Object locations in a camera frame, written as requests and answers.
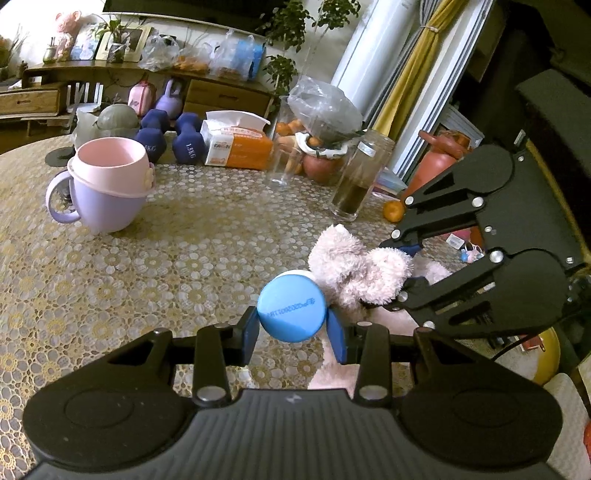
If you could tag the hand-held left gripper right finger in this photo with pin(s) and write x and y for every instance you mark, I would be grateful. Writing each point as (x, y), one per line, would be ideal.
(336, 339)

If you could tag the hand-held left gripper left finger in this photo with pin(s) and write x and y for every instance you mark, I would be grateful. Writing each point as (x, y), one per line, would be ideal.
(251, 333)

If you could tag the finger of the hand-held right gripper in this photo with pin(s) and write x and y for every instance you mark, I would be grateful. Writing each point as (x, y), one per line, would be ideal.
(443, 203)
(452, 295)

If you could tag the white bottle with blue cap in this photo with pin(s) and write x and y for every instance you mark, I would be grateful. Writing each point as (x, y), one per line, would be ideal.
(291, 307)

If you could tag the white plush toy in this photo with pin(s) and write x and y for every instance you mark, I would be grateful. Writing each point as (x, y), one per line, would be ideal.
(355, 270)

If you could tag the red thermos jug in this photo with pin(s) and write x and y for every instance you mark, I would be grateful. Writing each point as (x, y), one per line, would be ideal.
(436, 161)

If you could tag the small colourful toy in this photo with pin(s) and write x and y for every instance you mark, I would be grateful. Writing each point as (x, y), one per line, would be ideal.
(472, 251)

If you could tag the small orange tangerine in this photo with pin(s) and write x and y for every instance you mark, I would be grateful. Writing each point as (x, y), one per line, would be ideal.
(394, 211)

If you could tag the glass jar with dark liquid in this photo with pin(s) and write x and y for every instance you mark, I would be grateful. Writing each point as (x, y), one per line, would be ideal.
(358, 177)

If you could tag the red round pot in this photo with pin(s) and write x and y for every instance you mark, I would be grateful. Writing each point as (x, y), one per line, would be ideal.
(321, 168)

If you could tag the yellow curtain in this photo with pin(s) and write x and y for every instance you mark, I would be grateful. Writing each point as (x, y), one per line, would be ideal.
(415, 64)

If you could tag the grey plastic bag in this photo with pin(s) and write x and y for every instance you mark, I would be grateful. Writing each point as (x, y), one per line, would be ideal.
(323, 108)

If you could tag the clear tall glass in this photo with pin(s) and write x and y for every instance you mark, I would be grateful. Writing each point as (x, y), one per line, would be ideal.
(286, 147)

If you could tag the white cloth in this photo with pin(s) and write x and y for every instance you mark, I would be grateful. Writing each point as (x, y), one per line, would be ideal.
(572, 415)

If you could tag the orange tissue pack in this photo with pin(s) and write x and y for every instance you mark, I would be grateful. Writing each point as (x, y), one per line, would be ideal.
(238, 143)

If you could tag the purple cup with pink lid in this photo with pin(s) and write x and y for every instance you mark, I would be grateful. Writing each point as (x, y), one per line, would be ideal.
(111, 187)

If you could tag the blue dumbbell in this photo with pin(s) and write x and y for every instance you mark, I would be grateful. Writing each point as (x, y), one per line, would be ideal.
(154, 134)
(187, 138)

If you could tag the green potted plant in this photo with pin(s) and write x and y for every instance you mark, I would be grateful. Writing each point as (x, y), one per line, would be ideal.
(286, 41)

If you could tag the purple kettlebell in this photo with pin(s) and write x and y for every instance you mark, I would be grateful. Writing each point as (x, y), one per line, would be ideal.
(168, 99)

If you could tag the plastic bag with blue packet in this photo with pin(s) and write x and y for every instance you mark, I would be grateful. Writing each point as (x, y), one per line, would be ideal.
(240, 55)

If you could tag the grey-green round helmet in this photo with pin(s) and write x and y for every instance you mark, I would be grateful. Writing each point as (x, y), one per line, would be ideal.
(117, 119)

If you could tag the pink kettlebell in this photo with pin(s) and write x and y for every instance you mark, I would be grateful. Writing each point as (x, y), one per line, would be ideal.
(140, 96)

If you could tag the wooden cabinet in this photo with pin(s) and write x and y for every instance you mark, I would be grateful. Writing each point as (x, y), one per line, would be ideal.
(115, 87)

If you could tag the white stool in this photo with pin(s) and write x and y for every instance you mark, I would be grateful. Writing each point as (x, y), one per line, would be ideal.
(85, 94)

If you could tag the clear plastic bag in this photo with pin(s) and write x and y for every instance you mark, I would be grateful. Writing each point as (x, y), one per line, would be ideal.
(159, 50)

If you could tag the pink bear figure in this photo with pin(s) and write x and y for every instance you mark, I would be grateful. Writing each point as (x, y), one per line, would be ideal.
(67, 34)

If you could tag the wooden picture frame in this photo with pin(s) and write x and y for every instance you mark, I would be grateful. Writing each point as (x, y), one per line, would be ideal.
(127, 44)

